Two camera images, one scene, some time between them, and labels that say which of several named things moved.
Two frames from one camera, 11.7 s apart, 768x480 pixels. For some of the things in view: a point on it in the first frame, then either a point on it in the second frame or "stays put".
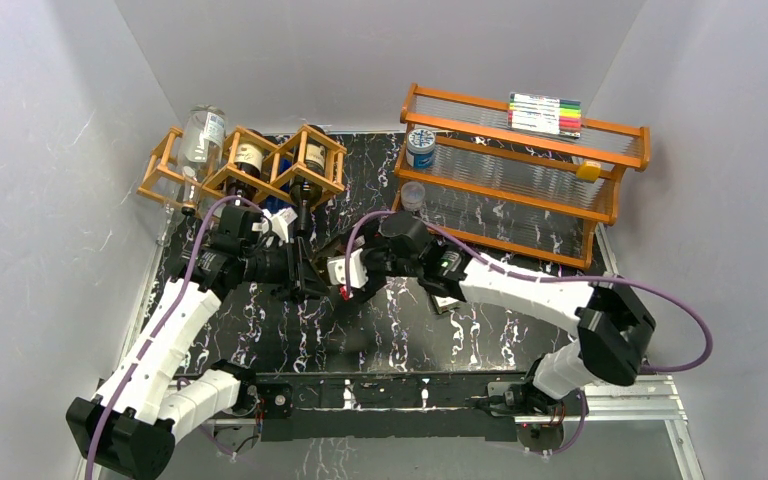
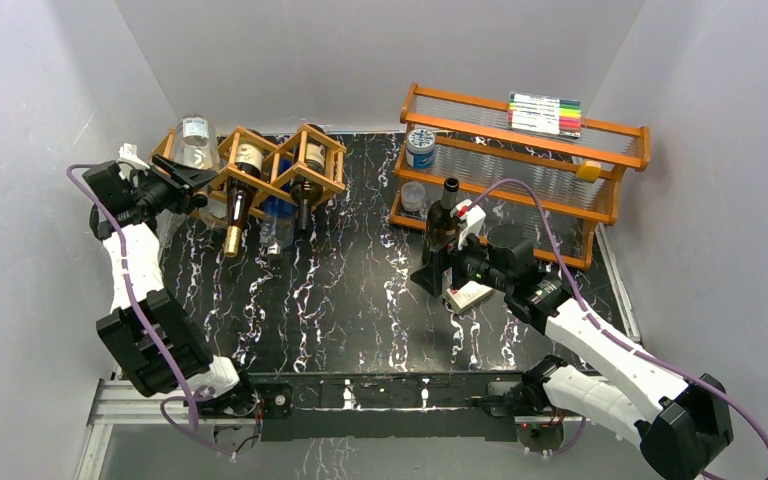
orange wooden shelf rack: [464, 171] stays put
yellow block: [588, 171] stays put
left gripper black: [299, 268] -> [179, 177]
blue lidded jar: [420, 150] stays put
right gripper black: [374, 282] -> [430, 275]
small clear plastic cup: [412, 195] stays put
